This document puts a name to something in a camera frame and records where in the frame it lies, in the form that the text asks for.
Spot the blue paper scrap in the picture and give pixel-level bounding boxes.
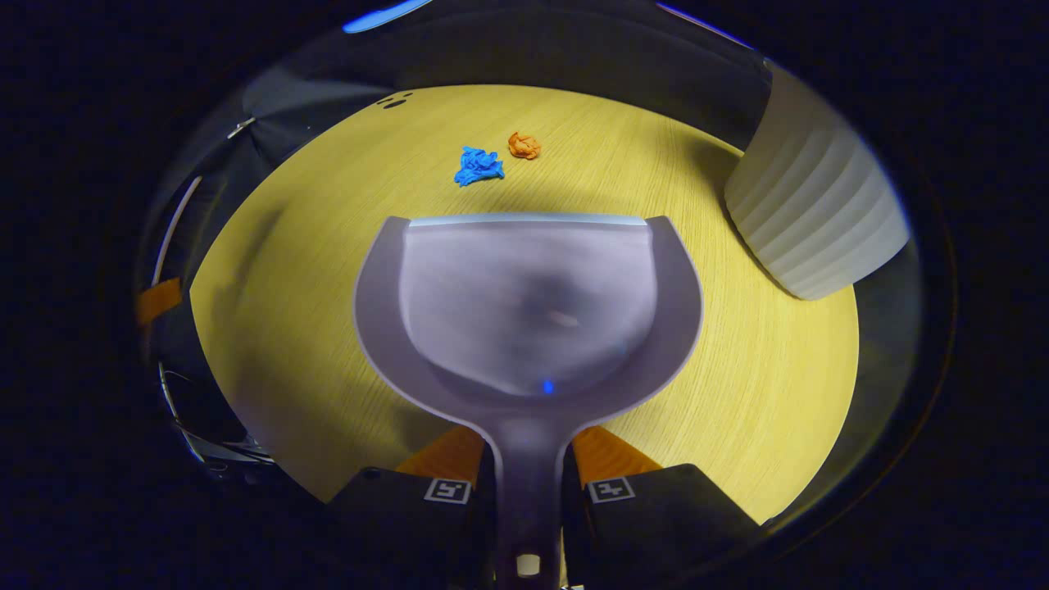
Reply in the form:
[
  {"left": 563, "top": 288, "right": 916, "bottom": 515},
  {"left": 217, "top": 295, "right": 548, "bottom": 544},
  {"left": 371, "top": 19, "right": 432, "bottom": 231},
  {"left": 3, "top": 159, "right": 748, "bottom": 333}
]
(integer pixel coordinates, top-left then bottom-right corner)
[{"left": 454, "top": 146, "right": 506, "bottom": 188}]

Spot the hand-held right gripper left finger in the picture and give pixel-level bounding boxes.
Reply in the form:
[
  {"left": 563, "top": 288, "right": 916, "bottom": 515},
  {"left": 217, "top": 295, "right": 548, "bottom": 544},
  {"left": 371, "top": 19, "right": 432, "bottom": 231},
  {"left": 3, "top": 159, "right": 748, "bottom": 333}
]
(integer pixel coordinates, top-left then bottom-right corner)
[{"left": 324, "top": 424, "right": 499, "bottom": 590}]

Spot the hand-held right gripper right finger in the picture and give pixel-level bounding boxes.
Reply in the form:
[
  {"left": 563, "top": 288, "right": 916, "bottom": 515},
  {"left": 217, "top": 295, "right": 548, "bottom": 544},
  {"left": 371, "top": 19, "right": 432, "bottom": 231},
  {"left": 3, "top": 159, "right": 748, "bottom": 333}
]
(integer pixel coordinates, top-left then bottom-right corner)
[{"left": 561, "top": 424, "right": 765, "bottom": 590}]

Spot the white ribbed garbage bin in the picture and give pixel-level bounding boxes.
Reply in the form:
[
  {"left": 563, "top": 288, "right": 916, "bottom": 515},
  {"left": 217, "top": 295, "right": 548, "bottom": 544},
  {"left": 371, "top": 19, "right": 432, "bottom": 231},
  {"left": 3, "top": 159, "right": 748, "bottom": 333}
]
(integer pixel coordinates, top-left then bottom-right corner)
[{"left": 724, "top": 61, "right": 912, "bottom": 302}]

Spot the yellow wooden desktop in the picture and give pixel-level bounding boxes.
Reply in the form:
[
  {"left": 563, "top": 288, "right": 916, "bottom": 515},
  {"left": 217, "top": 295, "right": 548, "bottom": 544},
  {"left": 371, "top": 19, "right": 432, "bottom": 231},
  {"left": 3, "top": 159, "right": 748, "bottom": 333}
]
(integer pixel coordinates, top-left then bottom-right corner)
[{"left": 188, "top": 84, "right": 861, "bottom": 525}]

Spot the pink grey dustpan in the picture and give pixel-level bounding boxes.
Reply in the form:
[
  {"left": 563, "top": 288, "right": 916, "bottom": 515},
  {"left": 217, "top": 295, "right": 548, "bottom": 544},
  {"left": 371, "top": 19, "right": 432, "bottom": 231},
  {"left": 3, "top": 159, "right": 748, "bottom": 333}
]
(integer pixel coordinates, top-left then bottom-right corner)
[{"left": 353, "top": 213, "right": 704, "bottom": 590}]

